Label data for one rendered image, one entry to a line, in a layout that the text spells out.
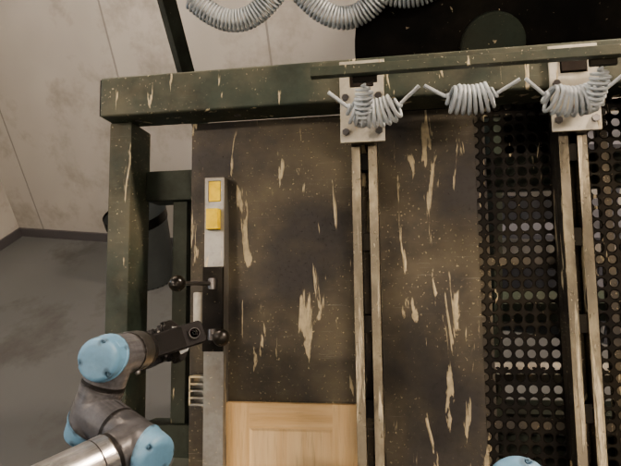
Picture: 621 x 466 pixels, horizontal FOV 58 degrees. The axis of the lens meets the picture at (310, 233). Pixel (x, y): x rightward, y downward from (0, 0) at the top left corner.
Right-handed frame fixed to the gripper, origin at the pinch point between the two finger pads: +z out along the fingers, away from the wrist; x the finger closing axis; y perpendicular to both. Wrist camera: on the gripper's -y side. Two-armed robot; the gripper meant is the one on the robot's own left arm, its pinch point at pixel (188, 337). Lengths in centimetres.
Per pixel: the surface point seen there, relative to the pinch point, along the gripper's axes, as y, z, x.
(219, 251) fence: -11.2, 8.0, -17.2
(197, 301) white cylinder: -1.6, 9.0, -8.0
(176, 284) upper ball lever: -2.8, -3.8, -11.8
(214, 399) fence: 1.6, 8.1, 15.3
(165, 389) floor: 95, 186, 11
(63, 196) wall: 189, 312, -169
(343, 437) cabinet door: -23.7, 10.2, 33.3
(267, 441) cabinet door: -6.4, 10.5, 28.5
